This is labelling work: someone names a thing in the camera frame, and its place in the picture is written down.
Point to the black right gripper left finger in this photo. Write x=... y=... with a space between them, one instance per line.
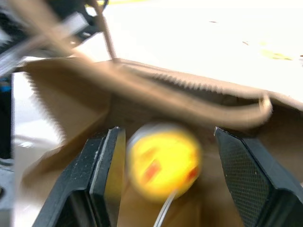
x=78 y=179

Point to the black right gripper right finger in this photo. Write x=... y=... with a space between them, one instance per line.
x=255 y=179

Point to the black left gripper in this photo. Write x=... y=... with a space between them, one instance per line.
x=82 y=26

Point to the brown paper bag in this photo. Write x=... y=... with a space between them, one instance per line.
x=94 y=99

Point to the yellow round plush toy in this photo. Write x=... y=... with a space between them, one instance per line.
x=164 y=163

